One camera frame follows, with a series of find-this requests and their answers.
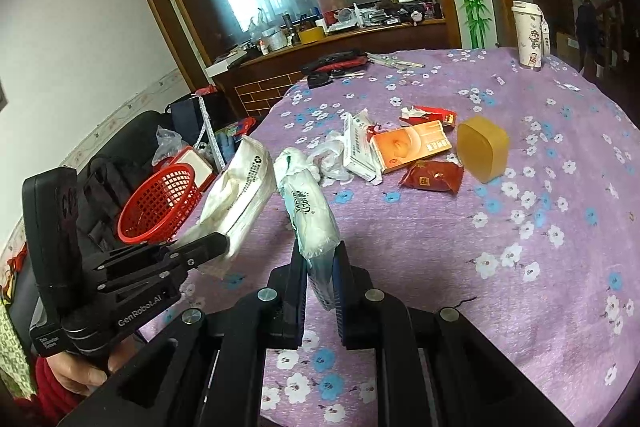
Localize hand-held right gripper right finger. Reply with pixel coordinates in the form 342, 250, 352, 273
334, 241, 576, 427

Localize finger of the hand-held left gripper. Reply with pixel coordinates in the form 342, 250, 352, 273
80, 243, 176, 273
97, 231, 232, 295

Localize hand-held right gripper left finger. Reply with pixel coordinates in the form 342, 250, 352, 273
55, 243, 311, 427

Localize red plastic basket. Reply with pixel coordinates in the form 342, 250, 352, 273
117, 163, 197, 244

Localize white plastic bag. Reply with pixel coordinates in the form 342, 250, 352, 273
177, 135, 279, 281

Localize white tissue packet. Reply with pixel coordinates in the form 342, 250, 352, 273
272, 147, 343, 313

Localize white medicine box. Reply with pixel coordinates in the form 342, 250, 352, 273
342, 108, 384, 186

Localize orange cardboard box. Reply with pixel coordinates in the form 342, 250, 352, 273
369, 119, 453, 173

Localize person's left forearm red sleeve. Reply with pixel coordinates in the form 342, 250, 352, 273
31, 349, 83, 414

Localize person's left hand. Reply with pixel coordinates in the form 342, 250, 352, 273
47, 337, 147, 399

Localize black chair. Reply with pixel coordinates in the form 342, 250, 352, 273
60, 109, 173, 258

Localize blue cloth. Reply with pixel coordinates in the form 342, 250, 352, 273
216, 127, 242, 160

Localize clear plastic bag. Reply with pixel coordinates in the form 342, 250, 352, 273
152, 125, 184, 166

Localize white measuring tape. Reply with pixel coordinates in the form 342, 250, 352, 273
196, 96, 224, 168

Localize green patterned cloth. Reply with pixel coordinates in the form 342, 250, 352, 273
0, 296, 37, 399

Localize crumpled clear plastic wrap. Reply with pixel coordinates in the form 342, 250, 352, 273
306, 129, 354, 182

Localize black bag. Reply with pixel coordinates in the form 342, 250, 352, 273
166, 92, 237, 158

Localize red snack wrapper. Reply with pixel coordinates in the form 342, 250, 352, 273
398, 159, 465, 196

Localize purple floral tablecloth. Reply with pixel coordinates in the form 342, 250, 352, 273
135, 47, 640, 427

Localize wooden glass cabinet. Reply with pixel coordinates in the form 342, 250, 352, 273
112, 0, 517, 120

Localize crumpled red white pack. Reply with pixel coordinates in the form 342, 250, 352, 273
398, 104, 459, 128

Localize yellow rounded box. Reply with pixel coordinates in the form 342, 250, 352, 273
456, 115, 510, 184

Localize metal pot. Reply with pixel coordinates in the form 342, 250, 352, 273
262, 27, 287, 54

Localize black and red tools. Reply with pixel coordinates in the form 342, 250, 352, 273
299, 48, 369, 76

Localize bundle of pale sticks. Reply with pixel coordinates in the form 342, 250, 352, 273
366, 53, 427, 70

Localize white printed cup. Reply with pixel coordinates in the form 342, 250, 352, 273
510, 0, 551, 72

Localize white board red frame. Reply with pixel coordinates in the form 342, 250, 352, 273
152, 146, 216, 194

